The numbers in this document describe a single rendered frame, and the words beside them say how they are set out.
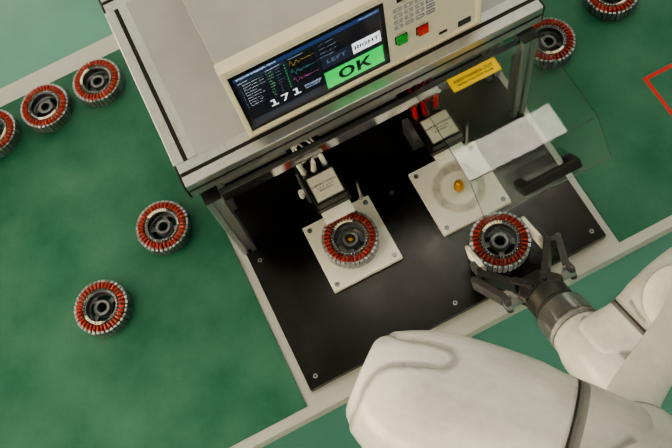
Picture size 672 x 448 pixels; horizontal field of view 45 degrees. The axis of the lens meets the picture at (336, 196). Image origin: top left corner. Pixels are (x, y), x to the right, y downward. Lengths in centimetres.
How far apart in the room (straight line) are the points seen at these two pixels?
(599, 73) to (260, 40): 86
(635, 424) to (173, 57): 102
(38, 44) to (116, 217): 140
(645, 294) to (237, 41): 70
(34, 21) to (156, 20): 165
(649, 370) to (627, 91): 89
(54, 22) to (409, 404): 257
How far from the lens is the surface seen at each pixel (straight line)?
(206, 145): 138
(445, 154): 157
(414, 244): 162
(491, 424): 72
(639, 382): 102
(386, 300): 159
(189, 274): 170
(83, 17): 309
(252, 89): 125
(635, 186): 172
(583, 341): 131
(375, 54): 133
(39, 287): 182
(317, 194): 151
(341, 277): 160
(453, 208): 163
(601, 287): 243
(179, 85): 145
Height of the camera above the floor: 231
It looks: 67 degrees down
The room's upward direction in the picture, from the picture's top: 19 degrees counter-clockwise
